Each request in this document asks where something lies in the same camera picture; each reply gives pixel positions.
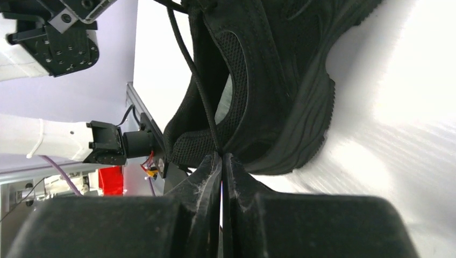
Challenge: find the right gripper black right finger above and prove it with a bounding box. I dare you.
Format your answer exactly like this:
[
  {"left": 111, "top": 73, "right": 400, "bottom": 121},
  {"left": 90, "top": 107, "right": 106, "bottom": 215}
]
[{"left": 222, "top": 154, "right": 418, "bottom": 257}]

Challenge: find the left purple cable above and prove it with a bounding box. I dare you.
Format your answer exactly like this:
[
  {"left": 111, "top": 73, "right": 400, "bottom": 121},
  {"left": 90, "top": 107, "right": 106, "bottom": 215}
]
[{"left": 38, "top": 155, "right": 84, "bottom": 197}]

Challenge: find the black shoelace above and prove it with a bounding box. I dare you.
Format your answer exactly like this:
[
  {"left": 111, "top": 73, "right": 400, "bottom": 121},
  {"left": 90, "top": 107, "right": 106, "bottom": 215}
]
[{"left": 155, "top": 0, "right": 223, "bottom": 154}]

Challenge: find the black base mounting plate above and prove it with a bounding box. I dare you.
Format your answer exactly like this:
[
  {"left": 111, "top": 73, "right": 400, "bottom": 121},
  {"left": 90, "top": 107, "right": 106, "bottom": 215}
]
[{"left": 140, "top": 113, "right": 188, "bottom": 192}]

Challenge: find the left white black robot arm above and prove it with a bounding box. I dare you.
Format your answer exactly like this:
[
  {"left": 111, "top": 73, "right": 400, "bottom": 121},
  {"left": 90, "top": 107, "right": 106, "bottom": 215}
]
[{"left": 1, "top": 1, "right": 158, "bottom": 166}]

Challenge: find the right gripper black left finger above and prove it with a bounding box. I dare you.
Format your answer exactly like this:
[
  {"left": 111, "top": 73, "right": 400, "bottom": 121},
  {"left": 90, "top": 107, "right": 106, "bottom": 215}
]
[{"left": 8, "top": 153, "right": 222, "bottom": 257}]

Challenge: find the black sneaker shoe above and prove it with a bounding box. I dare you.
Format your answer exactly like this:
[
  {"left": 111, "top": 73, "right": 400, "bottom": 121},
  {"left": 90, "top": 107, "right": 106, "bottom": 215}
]
[{"left": 163, "top": 1, "right": 380, "bottom": 175}]

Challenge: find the red box behind table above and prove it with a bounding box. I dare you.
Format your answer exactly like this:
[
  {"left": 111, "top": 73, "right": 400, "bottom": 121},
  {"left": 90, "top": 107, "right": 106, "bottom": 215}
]
[{"left": 98, "top": 166, "right": 124, "bottom": 196}]

